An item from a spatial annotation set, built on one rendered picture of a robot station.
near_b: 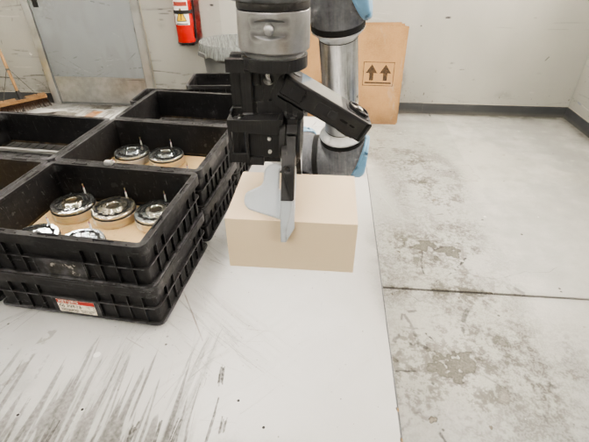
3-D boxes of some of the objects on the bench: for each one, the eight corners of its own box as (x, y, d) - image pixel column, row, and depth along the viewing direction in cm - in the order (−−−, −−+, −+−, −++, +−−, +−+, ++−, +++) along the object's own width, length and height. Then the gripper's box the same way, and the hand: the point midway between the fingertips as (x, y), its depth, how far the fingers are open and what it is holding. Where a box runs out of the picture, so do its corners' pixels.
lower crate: (210, 245, 112) (205, 210, 106) (165, 331, 88) (153, 291, 81) (78, 231, 118) (65, 196, 111) (1, 309, 94) (-23, 269, 87)
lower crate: (240, 191, 137) (237, 159, 130) (210, 245, 113) (205, 210, 106) (129, 181, 142) (120, 150, 135) (78, 231, 118) (65, 196, 111)
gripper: (244, 34, 52) (253, 174, 63) (204, 77, 36) (226, 253, 47) (311, 35, 51) (308, 175, 63) (301, 79, 35) (300, 256, 47)
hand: (294, 210), depth 55 cm, fingers closed on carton, 14 cm apart
